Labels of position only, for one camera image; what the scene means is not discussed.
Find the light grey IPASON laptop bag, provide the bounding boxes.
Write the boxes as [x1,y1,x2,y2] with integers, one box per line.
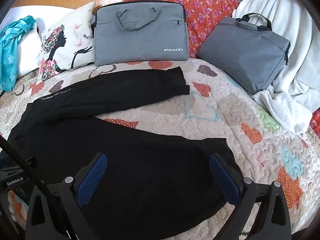
[94,0,189,66]

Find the white blanket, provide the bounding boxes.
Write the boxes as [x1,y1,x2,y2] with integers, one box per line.
[232,0,320,136]

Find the dark grey laptop bag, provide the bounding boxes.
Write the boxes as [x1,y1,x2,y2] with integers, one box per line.
[197,13,291,95]

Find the teal star scarf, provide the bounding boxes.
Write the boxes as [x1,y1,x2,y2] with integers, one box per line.
[0,16,36,92]

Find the black cable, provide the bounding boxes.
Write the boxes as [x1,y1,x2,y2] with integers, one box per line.
[0,134,73,240]

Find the white pillow with girl print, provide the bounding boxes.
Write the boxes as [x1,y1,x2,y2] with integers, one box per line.
[37,2,95,82]

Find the heart-patterned quilt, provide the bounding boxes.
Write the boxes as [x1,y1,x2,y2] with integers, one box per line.
[1,59,319,232]

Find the black pants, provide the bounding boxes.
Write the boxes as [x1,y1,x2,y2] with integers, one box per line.
[8,67,236,239]

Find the plain white pillow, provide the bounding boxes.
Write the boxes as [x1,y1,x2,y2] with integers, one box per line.
[0,4,73,79]

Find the red floral pillow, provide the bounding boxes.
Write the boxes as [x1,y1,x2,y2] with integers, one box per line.
[125,0,239,58]

